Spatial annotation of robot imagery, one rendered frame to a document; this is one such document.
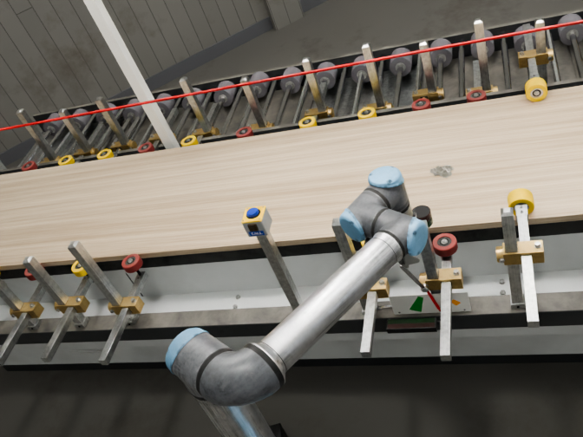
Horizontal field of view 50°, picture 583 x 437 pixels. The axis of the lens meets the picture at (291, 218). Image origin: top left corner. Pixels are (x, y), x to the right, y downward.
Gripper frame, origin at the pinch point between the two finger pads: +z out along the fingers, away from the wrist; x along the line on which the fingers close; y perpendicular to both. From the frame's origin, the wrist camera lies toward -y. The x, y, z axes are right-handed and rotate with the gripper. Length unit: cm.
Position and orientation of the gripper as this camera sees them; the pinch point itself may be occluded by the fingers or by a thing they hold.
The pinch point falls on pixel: (404, 264)
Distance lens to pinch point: 195.3
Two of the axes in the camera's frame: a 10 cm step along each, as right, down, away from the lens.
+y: 9.3, -1.0, -3.6
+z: 3.2, 7.0, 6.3
